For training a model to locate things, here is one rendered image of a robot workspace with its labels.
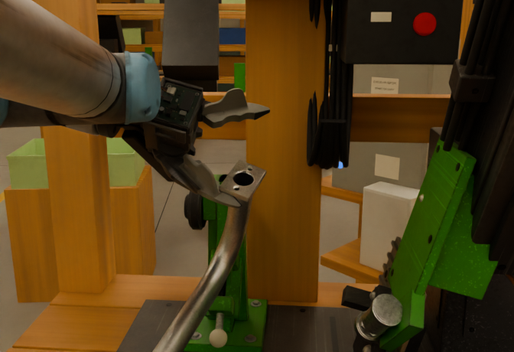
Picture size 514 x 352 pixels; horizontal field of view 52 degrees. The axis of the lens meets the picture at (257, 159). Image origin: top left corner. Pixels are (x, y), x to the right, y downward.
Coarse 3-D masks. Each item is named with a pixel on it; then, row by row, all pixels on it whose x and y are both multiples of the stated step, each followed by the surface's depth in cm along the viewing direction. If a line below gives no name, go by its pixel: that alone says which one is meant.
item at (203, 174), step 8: (184, 160) 65; (192, 160) 64; (184, 168) 66; (192, 168) 65; (200, 168) 63; (208, 168) 61; (192, 176) 65; (200, 176) 64; (208, 176) 62; (200, 184) 65; (208, 184) 64; (216, 184) 63; (200, 192) 65; (208, 192) 64; (216, 192) 64; (216, 200) 64; (224, 200) 64; (232, 200) 64
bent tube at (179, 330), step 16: (240, 160) 68; (240, 176) 67; (256, 176) 66; (224, 192) 64; (240, 192) 64; (240, 208) 67; (240, 224) 70; (224, 240) 71; (240, 240) 71; (224, 256) 71; (208, 272) 71; (224, 272) 71; (208, 288) 69; (192, 304) 66; (208, 304) 68; (176, 320) 65; (192, 320) 65; (176, 336) 63
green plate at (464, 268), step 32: (448, 160) 61; (448, 192) 59; (416, 224) 66; (448, 224) 58; (416, 256) 63; (448, 256) 60; (480, 256) 60; (416, 288) 60; (448, 288) 61; (480, 288) 61
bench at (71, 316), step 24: (120, 288) 109; (144, 288) 109; (168, 288) 109; (192, 288) 109; (336, 288) 109; (360, 288) 109; (48, 312) 100; (72, 312) 100; (96, 312) 100; (120, 312) 100; (24, 336) 92; (48, 336) 92; (72, 336) 92; (96, 336) 92; (120, 336) 92
